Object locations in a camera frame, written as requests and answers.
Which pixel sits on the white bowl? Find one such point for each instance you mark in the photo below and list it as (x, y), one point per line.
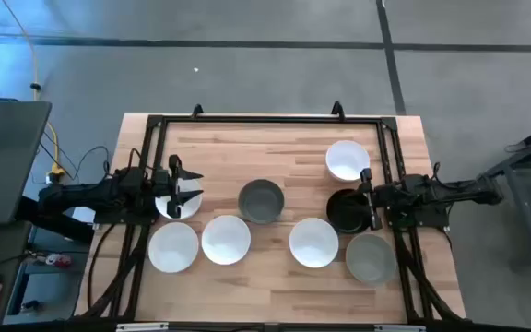
(346, 160)
(187, 212)
(314, 243)
(226, 240)
(173, 249)

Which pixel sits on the silver frame bracket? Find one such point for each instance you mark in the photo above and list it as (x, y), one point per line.
(399, 328)
(142, 327)

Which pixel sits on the black aluminium table frame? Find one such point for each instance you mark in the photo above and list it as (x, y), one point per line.
(270, 120)

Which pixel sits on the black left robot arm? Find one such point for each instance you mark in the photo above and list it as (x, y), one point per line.
(90, 193)

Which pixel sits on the black bowl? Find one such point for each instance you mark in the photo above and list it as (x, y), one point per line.
(341, 212)

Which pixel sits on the dark grey bowl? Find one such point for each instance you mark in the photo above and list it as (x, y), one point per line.
(261, 201)

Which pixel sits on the red and white object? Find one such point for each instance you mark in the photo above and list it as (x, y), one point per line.
(59, 260)

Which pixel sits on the light grey bowl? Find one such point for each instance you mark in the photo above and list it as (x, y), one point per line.
(370, 258)

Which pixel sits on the black frame clamp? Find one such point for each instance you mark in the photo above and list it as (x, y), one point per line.
(197, 110)
(338, 109)

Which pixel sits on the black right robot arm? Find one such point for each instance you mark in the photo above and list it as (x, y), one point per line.
(431, 196)

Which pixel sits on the yellow power plug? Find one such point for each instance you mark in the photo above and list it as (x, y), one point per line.
(55, 174)

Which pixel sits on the grey metal table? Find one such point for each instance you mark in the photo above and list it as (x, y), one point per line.
(523, 198)

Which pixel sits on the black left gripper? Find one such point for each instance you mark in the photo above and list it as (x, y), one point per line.
(174, 186)

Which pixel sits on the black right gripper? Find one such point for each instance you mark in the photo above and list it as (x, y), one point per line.
(372, 198)

